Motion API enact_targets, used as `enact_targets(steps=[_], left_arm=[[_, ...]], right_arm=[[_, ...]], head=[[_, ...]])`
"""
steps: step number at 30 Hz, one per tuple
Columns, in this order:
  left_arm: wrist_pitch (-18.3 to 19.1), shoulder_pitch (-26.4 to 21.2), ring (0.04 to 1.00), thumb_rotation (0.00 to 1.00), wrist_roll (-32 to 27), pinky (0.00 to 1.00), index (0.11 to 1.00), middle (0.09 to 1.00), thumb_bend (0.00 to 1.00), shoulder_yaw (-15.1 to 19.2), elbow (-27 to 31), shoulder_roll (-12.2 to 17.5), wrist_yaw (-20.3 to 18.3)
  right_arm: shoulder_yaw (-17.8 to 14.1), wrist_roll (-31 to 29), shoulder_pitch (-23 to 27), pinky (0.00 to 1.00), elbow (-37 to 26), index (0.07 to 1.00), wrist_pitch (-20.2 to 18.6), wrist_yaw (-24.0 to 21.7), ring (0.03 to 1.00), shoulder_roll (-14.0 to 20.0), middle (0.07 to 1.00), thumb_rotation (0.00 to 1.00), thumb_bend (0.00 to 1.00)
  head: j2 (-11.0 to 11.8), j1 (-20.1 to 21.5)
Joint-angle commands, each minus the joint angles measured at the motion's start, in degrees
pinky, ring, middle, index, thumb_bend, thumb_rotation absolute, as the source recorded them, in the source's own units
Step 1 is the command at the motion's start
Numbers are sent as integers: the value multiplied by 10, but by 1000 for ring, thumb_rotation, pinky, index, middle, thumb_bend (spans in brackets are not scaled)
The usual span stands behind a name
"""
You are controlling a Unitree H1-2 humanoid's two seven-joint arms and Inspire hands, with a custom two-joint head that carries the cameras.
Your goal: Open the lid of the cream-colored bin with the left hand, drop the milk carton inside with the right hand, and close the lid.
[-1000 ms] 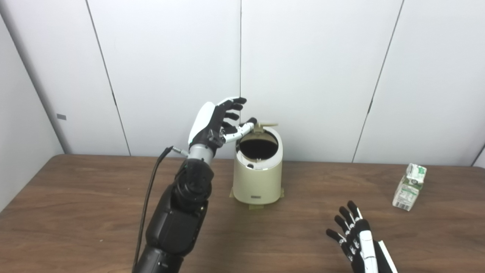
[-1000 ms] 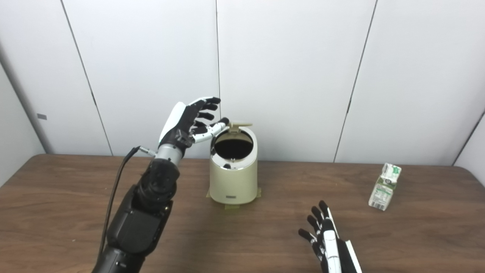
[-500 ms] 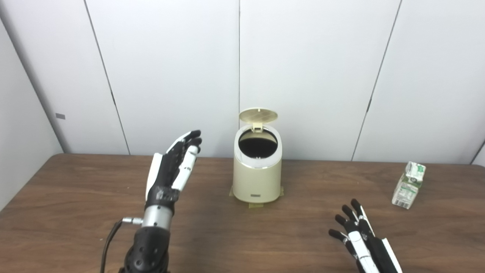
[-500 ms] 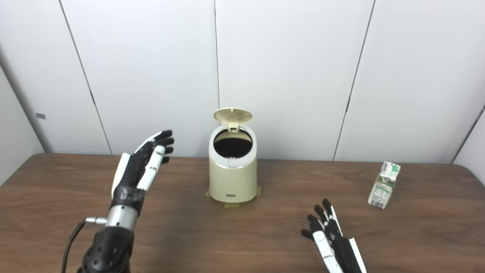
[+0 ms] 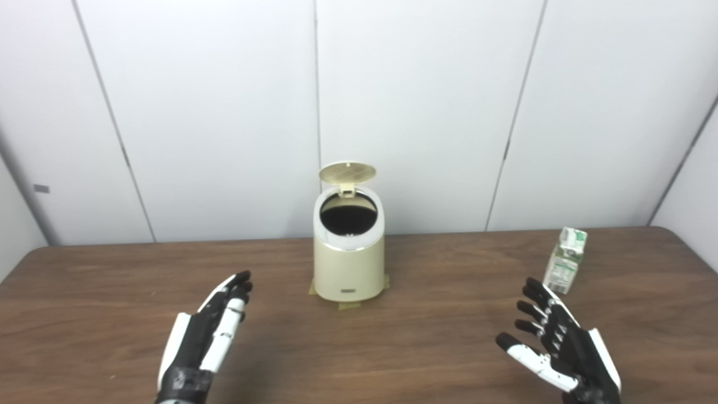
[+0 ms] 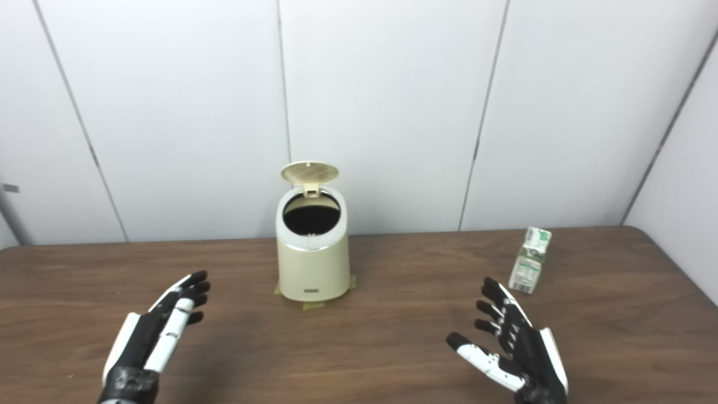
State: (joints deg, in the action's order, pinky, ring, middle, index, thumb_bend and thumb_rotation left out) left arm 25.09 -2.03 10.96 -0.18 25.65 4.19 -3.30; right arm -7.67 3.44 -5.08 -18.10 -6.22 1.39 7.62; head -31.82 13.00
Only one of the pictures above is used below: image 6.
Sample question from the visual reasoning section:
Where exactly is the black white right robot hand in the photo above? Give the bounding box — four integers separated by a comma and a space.
447, 276, 569, 404

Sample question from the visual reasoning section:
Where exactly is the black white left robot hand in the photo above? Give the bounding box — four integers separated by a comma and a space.
98, 270, 211, 404

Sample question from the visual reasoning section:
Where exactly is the white green milk carton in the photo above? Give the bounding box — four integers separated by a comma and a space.
508, 227, 553, 295

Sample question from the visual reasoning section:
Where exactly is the cream round bin lid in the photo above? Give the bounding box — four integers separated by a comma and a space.
281, 162, 340, 198

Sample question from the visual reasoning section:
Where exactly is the cream-colored bin body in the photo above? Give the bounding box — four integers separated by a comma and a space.
275, 185, 351, 302

